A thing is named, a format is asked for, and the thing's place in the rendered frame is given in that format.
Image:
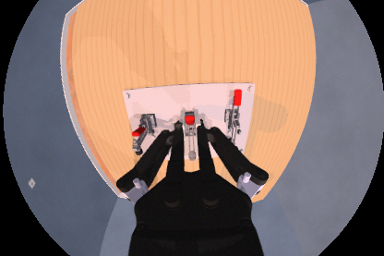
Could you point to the white fixture plate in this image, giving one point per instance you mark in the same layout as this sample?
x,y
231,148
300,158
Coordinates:
x,y
211,100

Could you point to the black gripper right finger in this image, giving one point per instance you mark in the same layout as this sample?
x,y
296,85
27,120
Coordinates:
x,y
249,177

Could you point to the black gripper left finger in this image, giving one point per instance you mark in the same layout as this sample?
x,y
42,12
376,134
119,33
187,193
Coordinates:
x,y
136,182

